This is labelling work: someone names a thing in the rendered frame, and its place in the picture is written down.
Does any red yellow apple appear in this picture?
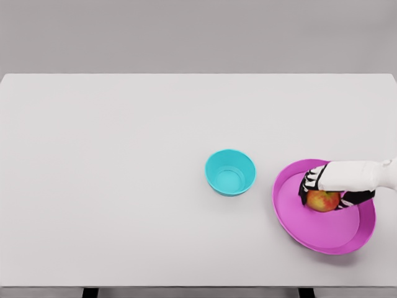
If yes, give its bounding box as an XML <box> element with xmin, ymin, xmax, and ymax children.
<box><xmin>306</xmin><ymin>190</ymin><xmax>341</xmax><ymax>213</ymax></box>

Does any blue bowl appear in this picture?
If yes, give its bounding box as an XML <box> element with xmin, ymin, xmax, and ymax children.
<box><xmin>204</xmin><ymin>149</ymin><xmax>257</xmax><ymax>197</ymax></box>

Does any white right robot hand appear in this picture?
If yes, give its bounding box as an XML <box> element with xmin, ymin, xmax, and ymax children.
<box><xmin>298</xmin><ymin>160</ymin><xmax>380</xmax><ymax>211</ymax></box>

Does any pink plate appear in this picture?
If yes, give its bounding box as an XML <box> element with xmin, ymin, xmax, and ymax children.
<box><xmin>272</xmin><ymin>159</ymin><xmax>377</xmax><ymax>256</ymax></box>

